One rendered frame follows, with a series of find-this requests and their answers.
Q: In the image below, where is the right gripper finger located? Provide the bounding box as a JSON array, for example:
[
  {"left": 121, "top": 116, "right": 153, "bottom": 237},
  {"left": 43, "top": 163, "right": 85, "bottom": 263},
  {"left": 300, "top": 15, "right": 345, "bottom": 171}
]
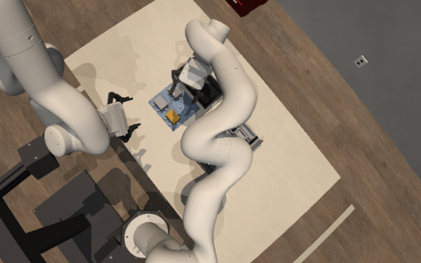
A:
[
  {"left": 191, "top": 82, "right": 211, "bottom": 105},
  {"left": 170, "top": 69, "right": 182, "bottom": 94}
]

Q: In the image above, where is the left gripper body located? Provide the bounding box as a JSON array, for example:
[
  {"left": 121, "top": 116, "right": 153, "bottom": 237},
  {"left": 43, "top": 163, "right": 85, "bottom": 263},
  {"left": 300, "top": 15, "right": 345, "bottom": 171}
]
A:
[{"left": 97, "top": 102, "right": 129, "bottom": 137}]

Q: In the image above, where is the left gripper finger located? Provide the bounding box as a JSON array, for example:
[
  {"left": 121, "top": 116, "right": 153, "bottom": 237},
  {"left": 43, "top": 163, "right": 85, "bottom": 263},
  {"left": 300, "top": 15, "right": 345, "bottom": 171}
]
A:
[
  {"left": 119, "top": 123, "right": 141, "bottom": 143},
  {"left": 107, "top": 92, "right": 133, "bottom": 104}
]

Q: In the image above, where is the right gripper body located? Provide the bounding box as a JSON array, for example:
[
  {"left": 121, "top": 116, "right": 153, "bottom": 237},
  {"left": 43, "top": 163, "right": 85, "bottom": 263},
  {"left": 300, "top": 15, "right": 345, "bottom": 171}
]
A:
[{"left": 179, "top": 60, "right": 208, "bottom": 90}]

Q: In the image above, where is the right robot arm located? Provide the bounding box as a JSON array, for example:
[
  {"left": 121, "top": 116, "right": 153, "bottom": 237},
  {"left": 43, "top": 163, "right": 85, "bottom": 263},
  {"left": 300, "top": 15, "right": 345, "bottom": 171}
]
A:
[{"left": 124, "top": 19, "right": 257, "bottom": 263}]

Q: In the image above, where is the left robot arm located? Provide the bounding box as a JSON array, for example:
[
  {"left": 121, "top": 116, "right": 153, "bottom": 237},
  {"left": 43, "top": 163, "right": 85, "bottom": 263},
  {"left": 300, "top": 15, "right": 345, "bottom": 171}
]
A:
[{"left": 0, "top": 0, "right": 128, "bottom": 157}]

